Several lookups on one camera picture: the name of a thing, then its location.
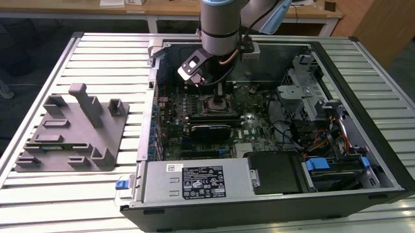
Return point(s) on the silver CPU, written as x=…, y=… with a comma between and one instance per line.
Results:
x=215, y=106

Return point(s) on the white labelled box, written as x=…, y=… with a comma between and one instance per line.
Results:
x=133, y=2

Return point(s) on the green motherboard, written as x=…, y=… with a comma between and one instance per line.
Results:
x=256, y=121

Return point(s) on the blue case latch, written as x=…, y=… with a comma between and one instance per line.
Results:
x=121, y=185

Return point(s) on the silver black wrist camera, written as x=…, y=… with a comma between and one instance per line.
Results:
x=191, y=64

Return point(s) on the black RAM slot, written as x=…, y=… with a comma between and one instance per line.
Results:
x=213, y=117
x=213, y=121

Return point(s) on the silver chipset heat sink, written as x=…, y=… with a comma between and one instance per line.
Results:
x=243, y=148

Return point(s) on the CPU socket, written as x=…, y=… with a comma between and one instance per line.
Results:
x=204, y=107

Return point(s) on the open black PC case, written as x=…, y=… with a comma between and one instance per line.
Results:
x=227, y=213

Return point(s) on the black plastic shroud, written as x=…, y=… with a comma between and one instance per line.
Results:
x=275, y=170

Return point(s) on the wooden desk white frame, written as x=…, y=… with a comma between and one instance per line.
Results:
x=80, y=9

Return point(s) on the grey parts rack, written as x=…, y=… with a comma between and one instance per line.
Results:
x=80, y=136

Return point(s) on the silver power supply unit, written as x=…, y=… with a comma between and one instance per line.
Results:
x=155, y=179

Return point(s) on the green RAM stick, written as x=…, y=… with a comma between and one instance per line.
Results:
x=69, y=146

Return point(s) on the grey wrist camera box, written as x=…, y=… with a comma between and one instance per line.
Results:
x=252, y=54

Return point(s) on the hard disk in blue carrier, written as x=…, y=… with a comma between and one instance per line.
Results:
x=317, y=165

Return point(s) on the wooden cabinet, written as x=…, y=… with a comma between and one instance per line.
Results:
x=382, y=29

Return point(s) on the small black graphics card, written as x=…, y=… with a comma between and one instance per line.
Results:
x=211, y=132

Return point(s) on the silver metal disk bay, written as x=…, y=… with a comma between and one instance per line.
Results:
x=291, y=93

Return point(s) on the black expansion slot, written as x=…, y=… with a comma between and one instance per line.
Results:
x=199, y=153

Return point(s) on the small black box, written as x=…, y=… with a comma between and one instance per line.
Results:
x=329, y=6

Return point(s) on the silver coin battery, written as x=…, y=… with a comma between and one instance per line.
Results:
x=252, y=90

